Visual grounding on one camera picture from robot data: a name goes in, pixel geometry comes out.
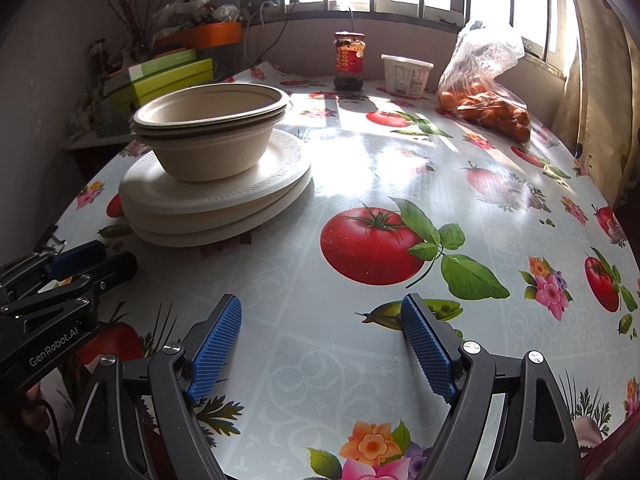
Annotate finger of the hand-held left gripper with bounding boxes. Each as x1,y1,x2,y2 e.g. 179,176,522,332
0,241,106,301
0,251,138,328

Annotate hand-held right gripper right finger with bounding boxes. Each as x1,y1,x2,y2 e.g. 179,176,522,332
400,292,586,480

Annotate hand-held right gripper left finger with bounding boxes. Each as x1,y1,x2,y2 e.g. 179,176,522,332
59,292,243,480

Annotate white ribbed foam plate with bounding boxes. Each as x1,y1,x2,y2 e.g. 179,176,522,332
132,180,314,249
119,129,312,211
122,170,314,233

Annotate beige paper pulp bowl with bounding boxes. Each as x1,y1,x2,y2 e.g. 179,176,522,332
134,102,292,137
132,84,290,128
136,107,289,183

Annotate striped flat box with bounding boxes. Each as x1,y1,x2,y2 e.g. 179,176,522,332
75,87,146,138

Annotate bright green flat box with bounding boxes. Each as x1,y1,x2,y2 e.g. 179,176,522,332
131,58,215,104

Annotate vegetable print tablecloth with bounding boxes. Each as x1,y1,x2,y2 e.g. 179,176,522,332
50,60,640,480

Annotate orange tray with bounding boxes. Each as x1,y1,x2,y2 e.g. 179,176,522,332
155,22,243,52

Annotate plastic bag of oranges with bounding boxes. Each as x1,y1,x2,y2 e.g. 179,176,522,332
436,20,532,143

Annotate dried branches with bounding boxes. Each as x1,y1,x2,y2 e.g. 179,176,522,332
87,0,151,46

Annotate crumpled plastic bags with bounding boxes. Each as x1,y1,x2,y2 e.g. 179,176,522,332
150,0,242,31

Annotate white plastic tub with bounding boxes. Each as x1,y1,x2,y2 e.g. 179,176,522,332
381,55,434,97

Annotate red label sauce jar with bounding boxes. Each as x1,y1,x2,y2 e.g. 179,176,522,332
334,32,367,91

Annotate cream dotted curtain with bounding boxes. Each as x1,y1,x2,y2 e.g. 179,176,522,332
565,0,640,201

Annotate black power cable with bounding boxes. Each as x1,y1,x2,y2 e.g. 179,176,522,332
245,0,301,68

